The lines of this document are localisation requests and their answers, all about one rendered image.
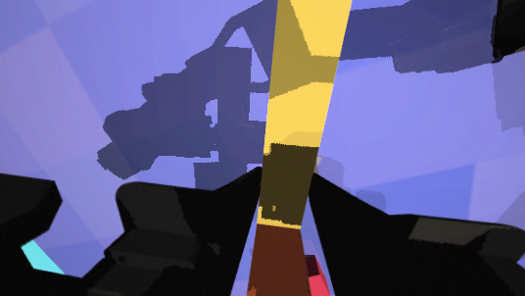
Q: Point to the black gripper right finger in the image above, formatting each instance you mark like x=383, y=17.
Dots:
x=368, y=251

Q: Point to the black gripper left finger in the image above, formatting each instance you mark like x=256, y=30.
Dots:
x=223, y=217

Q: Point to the red rectangular block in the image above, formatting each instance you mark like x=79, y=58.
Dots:
x=317, y=280

